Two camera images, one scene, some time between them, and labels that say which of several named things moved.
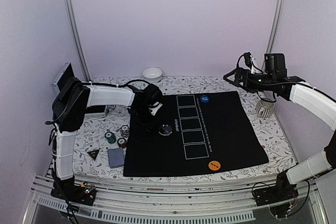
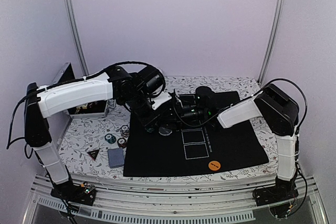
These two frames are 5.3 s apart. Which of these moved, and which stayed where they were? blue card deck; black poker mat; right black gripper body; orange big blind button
Moved: right black gripper body
Stayed: blue card deck; black poker mat; orange big blind button
